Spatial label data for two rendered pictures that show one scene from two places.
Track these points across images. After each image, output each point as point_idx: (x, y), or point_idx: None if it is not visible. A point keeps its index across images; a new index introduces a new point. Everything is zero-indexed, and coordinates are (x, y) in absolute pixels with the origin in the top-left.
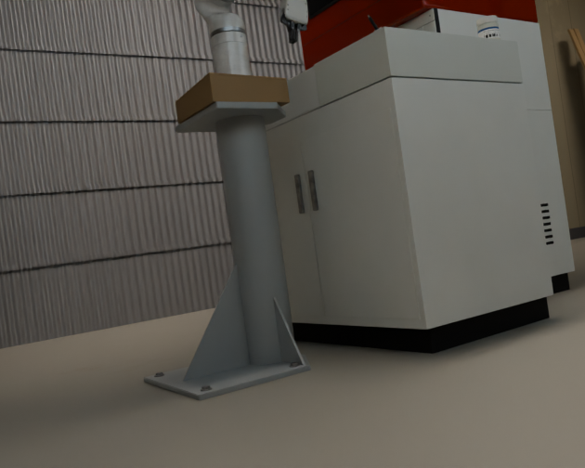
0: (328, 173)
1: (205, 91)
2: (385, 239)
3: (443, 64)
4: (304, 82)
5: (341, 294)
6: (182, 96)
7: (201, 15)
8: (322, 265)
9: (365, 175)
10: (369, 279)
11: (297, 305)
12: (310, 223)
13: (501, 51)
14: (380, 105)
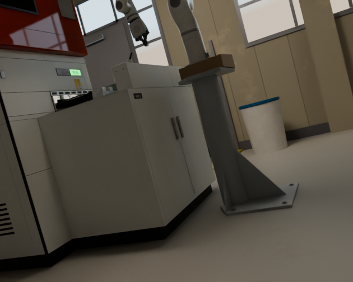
0: (182, 118)
1: (232, 61)
2: (202, 147)
3: None
4: (165, 70)
5: (196, 178)
6: (223, 54)
7: (190, 13)
8: (189, 165)
9: (193, 121)
10: (202, 167)
11: (184, 196)
12: (180, 144)
13: None
14: (190, 95)
